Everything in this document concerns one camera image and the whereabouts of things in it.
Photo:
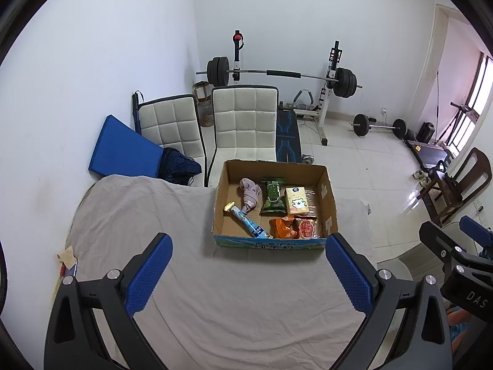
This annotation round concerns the dark wooden chair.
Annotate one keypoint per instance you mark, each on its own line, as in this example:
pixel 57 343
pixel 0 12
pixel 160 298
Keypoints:
pixel 477 165

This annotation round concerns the pair of light shoes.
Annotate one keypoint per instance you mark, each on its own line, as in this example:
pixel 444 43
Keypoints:
pixel 420 177

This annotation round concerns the red snack packet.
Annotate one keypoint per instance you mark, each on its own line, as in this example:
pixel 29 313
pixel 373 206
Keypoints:
pixel 307 228

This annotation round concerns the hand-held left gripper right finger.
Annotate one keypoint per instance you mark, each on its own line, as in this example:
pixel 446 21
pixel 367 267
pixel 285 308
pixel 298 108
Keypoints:
pixel 348 273

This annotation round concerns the blue foam mat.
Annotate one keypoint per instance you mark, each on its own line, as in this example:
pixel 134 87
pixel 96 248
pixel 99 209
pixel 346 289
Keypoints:
pixel 123 146

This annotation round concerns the black weight bench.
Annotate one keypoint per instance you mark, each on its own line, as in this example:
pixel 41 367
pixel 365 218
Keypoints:
pixel 287 135

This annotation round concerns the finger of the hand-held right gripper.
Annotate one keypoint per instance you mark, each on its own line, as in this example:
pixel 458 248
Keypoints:
pixel 477 229
pixel 439 239

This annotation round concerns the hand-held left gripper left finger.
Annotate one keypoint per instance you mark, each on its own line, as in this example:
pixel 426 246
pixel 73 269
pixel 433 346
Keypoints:
pixel 150 273

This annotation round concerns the black treadmill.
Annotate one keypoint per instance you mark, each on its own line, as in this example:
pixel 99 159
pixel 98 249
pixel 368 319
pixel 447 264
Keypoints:
pixel 427 152

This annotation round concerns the chrome dumbbell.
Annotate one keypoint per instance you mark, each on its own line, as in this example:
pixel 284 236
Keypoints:
pixel 308 158

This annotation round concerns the window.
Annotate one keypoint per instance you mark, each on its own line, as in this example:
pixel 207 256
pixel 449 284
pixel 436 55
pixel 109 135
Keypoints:
pixel 475 100

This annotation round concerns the grey tablecloth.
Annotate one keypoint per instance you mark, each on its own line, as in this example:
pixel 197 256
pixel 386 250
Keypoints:
pixel 231 308

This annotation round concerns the black stand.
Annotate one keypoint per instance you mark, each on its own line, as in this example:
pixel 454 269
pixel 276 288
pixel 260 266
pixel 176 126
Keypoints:
pixel 462 110

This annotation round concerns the yellow tissue pack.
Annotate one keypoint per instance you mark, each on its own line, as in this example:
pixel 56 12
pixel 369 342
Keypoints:
pixel 297 200

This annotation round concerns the green snack packet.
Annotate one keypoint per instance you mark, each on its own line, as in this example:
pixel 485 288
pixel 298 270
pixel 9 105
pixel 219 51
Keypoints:
pixel 272 198

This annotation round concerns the short barbell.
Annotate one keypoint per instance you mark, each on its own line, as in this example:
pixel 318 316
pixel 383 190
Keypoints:
pixel 379 126

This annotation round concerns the white bench press rack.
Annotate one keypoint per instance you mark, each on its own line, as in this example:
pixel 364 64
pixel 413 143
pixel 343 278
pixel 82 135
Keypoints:
pixel 323 115

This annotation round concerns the long barbell with black plates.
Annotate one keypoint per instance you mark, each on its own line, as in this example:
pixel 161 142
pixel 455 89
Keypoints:
pixel 283 73

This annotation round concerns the brown jar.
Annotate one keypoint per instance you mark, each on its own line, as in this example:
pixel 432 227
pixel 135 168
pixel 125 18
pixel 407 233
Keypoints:
pixel 204 108

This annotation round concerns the orange snack packet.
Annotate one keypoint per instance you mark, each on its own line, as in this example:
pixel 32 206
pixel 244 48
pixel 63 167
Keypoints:
pixel 281 227

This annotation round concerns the tan paper scrap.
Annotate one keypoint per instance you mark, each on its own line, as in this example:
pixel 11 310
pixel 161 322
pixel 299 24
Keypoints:
pixel 67 256

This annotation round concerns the pink cloth bundle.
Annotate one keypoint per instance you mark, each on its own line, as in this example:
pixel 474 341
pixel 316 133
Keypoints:
pixel 250 194

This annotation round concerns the dark blue garment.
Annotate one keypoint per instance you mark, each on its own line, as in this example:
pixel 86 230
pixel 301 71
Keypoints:
pixel 179 165

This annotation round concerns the cardboard box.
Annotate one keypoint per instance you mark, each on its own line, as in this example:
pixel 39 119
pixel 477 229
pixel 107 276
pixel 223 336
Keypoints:
pixel 231 185

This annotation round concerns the black speaker box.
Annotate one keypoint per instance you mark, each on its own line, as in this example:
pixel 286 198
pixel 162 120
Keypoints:
pixel 426 131

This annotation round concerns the blue tube packet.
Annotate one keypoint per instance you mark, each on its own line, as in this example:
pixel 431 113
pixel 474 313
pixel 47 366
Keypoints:
pixel 250 225

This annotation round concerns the white quilted chair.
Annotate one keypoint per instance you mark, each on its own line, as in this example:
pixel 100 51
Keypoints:
pixel 242 119
pixel 173 123

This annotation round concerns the grey office chair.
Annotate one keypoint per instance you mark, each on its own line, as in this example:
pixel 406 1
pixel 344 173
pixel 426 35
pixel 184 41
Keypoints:
pixel 423 258

